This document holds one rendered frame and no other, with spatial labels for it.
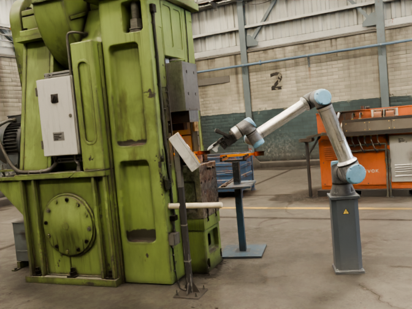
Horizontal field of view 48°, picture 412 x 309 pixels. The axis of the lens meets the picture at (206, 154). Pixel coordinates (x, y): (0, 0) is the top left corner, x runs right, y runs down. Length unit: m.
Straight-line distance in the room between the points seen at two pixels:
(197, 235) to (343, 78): 7.90
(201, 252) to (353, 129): 3.66
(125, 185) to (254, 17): 8.84
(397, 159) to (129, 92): 4.35
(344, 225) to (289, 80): 8.10
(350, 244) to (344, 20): 8.31
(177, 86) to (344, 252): 1.86
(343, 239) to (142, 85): 1.95
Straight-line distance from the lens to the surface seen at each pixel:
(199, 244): 3.96
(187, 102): 3.85
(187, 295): 3.56
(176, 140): 3.24
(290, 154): 11.63
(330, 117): 3.49
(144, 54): 3.72
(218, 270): 4.07
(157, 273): 3.86
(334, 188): 3.76
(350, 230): 3.78
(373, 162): 7.10
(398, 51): 11.14
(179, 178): 3.41
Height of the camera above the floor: 1.24
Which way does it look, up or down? 4 degrees down
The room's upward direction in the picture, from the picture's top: 5 degrees counter-clockwise
